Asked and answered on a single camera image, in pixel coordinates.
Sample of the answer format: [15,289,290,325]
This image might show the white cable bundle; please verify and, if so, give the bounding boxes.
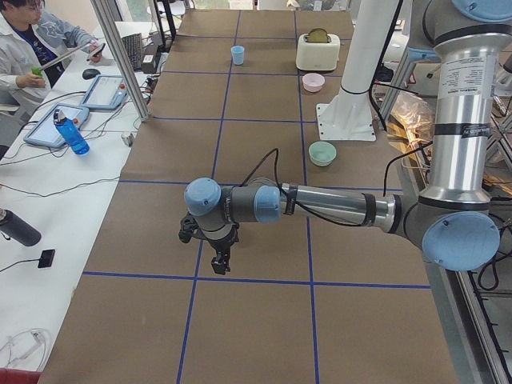
[0,327,51,371]

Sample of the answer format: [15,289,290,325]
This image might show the blue water bottle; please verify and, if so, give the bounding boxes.
[53,109,90,155]

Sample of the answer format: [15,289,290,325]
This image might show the person in white coat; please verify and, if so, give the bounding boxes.
[1,1,102,119]

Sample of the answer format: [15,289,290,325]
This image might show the teach pendant tablet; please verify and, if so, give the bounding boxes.
[23,103,90,148]
[81,75,127,110]

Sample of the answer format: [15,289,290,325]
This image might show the green bowl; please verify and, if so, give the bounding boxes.
[308,141,337,167]

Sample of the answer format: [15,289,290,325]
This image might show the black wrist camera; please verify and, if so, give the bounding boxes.
[178,213,199,244]

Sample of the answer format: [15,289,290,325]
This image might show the pink bowl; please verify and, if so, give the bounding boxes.
[302,73,325,93]

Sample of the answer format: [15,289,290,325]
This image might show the toast slice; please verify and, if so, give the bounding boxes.
[306,28,330,44]

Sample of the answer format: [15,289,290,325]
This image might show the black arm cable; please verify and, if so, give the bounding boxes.
[239,148,387,227]

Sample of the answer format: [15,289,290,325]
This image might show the aluminium frame post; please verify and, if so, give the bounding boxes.
[91,0,150,122]

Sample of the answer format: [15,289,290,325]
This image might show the small black square device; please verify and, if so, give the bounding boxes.
[38,249,55,269]

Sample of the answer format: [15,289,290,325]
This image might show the cream toaster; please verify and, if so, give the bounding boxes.
[295,34,341,71]

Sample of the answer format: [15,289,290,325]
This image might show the near teach pendant tablet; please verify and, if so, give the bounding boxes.
[23,103,90,148]

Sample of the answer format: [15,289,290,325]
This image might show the light blue cup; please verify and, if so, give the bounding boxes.
[230,45,245,66]

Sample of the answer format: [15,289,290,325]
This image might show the black box on desk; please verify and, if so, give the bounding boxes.
[141,43,166,74]

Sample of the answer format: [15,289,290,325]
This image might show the black keyboard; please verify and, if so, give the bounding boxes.
[122,33,142,71]

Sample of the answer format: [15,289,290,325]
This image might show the far teach pendant tablet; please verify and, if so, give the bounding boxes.
[81,75,127,110]

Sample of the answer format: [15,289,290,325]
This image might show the black thermos bottle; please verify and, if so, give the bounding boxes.
[1,209,42,246]

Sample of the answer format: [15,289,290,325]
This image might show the black computer mouse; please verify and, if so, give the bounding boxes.
[82,68,101,80]

